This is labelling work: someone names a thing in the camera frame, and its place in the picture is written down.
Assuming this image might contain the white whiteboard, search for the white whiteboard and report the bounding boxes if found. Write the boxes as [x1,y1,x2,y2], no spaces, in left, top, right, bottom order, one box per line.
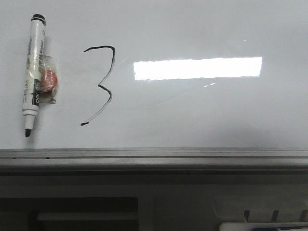
[0,0,308,149]

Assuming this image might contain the white black whiteboard marker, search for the white black whiteboard marker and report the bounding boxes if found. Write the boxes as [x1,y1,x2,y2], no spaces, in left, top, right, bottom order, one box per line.
[22,14,58,137]

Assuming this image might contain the grey aluminium whiteboard frame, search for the grey aluminium whiteboard frame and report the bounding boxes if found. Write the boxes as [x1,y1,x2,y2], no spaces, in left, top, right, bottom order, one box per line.
[0,148,308,174]

